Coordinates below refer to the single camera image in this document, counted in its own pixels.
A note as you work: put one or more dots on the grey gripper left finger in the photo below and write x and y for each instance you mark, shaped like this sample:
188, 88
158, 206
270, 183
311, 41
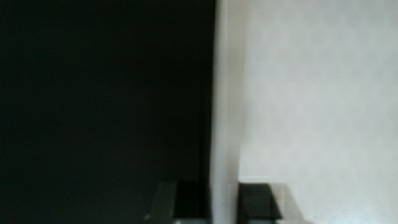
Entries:
180, 204

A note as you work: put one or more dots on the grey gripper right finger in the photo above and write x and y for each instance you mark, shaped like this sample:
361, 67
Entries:
258, 208

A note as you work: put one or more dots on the white desk top tray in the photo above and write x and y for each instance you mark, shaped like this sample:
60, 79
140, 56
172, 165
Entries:
306, 108

